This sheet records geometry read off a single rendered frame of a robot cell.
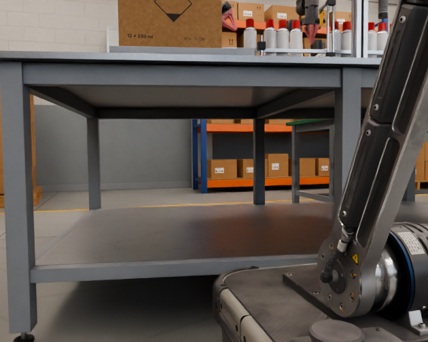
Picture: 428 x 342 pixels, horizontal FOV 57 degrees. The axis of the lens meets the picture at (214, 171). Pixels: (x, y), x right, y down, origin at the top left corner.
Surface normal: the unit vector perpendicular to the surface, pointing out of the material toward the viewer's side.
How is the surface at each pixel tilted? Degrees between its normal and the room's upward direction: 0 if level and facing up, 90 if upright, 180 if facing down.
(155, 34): 90
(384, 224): 115
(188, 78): 90
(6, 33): 90
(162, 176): 90
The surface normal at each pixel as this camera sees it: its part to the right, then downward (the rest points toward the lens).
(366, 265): 0.23, 0.47
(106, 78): 0.12, 0.05
